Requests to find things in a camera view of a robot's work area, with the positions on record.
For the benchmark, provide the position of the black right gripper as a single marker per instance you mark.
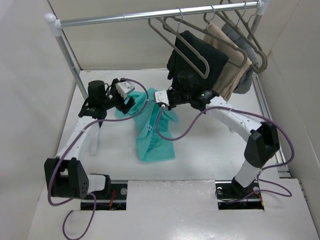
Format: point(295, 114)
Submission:
point(171, 105)

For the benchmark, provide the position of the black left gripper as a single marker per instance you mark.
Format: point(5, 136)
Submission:
point(124, 107)

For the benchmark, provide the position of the teal t shirt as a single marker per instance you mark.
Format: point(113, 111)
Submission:
point(150, 146)

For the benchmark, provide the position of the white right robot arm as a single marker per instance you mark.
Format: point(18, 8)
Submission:
point(262, 140)

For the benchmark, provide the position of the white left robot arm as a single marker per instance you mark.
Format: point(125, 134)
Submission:
point(65, 174)

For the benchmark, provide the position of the taupe hanger with grey garment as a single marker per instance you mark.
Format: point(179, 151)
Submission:
point(250, 25)

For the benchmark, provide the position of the taupe hanger with cream garment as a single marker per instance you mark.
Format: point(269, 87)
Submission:
point(259, 60)

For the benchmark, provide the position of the black hanging garment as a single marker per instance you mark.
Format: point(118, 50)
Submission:
point(215, 59)

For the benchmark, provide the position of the cream ribbed garment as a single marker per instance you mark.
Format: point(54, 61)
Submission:
point(235, 67)

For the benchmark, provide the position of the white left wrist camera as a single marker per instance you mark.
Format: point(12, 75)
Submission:
point(124, 88)

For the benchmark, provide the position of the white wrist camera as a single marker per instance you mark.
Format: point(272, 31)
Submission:
point(124, 88)
point(161, 97)

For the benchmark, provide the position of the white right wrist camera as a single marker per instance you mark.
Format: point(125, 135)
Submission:
point(161, 97)

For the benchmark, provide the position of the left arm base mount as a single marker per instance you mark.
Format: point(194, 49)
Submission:
point(115, 200)

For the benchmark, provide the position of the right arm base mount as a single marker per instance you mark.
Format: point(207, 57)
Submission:
point(228, 199)

